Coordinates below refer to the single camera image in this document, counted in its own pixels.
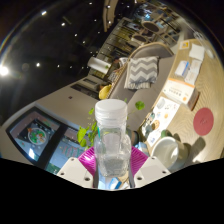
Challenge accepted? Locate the group of ceiling lights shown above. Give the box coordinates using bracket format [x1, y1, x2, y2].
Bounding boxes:
[0, 0, 114, 78]

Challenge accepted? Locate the person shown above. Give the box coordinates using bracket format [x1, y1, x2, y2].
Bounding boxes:
[114, 57, 129, 69]
[98, 84, 113, 100]

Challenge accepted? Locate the white paper napkin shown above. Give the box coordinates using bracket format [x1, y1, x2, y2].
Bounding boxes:
[188, 43, 206, 62]

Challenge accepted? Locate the white folded leaflet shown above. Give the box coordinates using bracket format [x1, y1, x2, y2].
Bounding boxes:
[184, 59, 203, 86]

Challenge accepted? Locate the small light blue carton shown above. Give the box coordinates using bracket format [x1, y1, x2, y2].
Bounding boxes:
[134, 141, 151, 158]

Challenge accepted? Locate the small white and blue box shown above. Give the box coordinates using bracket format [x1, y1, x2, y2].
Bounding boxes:
[174, 60, 191, 78]

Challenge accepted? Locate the white cylindrical column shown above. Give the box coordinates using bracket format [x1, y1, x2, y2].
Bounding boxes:
[87, 56, 111, 75]

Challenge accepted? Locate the green potted plant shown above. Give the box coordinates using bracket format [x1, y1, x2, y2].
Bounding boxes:
[76, 99, 146, 149]

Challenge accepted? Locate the clear plastic bottle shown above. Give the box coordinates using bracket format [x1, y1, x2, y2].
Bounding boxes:
[93, 98, 132, 178]

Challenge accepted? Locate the grey zigzag pillow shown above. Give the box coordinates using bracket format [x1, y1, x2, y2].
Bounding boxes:
[123, 55, 160, 90]

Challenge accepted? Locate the white ceramic mug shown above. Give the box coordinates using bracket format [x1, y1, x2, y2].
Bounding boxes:
[151, 135, 190, 174]

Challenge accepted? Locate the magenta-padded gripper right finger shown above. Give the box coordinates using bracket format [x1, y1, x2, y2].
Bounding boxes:
[129, 145, 171, 188]

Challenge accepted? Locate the yellow card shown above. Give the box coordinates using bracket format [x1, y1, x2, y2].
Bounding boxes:
[179, 40, 190, 50]

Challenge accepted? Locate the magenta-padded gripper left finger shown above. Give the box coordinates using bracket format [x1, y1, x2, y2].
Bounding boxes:
[57, 146, 98, 188]

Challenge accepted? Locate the group of round-backed chairs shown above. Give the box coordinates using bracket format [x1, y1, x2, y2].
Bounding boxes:
[131, 3, 188, 46]

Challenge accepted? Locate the flat round red coaster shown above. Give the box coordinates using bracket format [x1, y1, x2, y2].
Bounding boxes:
[192, 107, 215, 137]

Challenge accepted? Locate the grey curved sofa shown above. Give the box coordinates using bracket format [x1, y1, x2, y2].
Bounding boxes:
[108, 41, 178, 134]

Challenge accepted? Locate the printed paper leaflet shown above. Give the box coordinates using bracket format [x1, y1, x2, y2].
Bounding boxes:
[141, 96, 181, 148]

